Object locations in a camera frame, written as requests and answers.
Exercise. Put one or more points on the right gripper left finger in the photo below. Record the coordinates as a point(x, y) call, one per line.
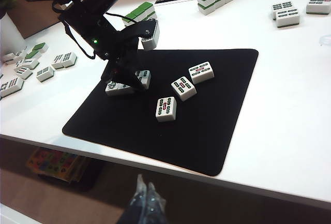
point(138, 206)

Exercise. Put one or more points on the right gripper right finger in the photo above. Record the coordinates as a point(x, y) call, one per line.
point(156, 206)

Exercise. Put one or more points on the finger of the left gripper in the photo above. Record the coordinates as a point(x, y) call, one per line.
point(132, 75)

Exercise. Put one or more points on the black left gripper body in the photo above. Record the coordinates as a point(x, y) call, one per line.
point(121, 53)

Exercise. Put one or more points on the green bamboo print mahjong tile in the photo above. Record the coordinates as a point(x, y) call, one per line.
point(146, 79)

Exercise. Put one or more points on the five bamboo mahjong tile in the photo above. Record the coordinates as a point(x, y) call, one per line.
point(201, 73)
point(126, 89)
point(166, 110)
point(184, 89)

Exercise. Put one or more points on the bird print mahjong tile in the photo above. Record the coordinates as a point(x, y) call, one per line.
point(111, 90)

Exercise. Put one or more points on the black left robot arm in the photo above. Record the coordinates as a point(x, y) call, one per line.
point(88, 14)

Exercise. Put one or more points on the six bamboo mahjong tile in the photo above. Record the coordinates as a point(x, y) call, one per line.
point(69, 58)
point(44, 73)
point(287, 17)

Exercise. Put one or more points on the seven bamboo mahjong tile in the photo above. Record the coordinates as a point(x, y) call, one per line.
point(57, 62)

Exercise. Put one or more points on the black fabric table mat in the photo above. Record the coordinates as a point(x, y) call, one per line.
point(207, 118)

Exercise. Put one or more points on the brown cardboard box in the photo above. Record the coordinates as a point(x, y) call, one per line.
point(33, 19)

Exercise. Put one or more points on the colourful printed box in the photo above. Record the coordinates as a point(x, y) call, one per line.
point(54, 163)

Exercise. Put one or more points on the red and green bamboo tile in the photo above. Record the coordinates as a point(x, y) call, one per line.
point(319, 5)
point(10, 87)
point(23, 72)

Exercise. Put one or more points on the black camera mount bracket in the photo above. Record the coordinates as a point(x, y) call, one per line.
point(134, 28)

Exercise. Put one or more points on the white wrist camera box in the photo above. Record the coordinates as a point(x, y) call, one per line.
point(151, 41)

